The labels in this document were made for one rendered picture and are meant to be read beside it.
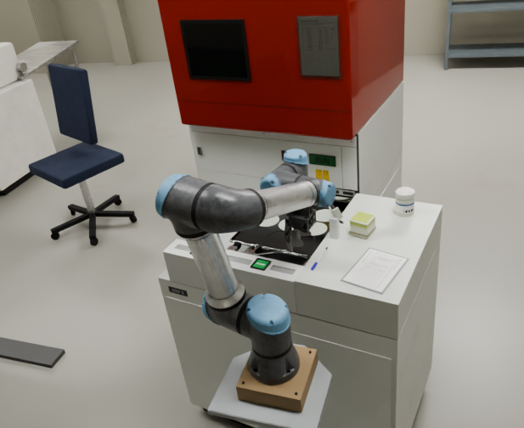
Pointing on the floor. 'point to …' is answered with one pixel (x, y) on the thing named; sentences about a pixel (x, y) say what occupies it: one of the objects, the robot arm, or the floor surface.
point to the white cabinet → (397, 411)
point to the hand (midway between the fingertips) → (293, 244)
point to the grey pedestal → (226, 409)
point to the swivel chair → (76, 109)
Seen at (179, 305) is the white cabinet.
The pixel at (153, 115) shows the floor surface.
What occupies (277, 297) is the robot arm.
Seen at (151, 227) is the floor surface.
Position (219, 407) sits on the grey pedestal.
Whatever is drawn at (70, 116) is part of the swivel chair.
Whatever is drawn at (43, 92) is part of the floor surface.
